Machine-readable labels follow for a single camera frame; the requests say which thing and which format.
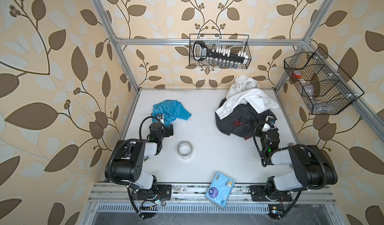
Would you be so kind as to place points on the clear tape roll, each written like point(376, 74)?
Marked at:
point(185, 150)

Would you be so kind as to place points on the clear bottle red cap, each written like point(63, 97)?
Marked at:
point(306, 88)

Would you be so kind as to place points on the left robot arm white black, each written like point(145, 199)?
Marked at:
point(125, 166)

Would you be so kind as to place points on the blue tissue pack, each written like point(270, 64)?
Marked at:
point(220, 189)

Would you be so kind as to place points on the right black wire basket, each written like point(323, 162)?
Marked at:
point(335, 89)

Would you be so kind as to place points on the black wire basket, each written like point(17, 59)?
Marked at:
point(238, 41)
point(335, 89)

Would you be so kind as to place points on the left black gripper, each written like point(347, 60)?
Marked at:
point(168, 131)

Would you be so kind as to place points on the white cloth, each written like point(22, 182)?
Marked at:
point(245, 91)

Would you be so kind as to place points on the dark grey cloth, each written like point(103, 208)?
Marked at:
point(242, 121)

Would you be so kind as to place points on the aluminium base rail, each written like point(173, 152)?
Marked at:
point(198, 198)

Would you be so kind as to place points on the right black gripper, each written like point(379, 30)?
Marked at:
point(276, 130)

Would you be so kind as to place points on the back black wire basket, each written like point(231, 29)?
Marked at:
point(238, 41)

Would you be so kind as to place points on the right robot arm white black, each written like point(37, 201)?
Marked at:
point(311, 170)

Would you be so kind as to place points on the black socket set holder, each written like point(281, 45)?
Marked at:
point(201, 51)

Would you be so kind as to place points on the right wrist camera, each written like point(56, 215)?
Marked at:
point(268, 125)

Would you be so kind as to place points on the teal cloth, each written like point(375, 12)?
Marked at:
point(171, 110)

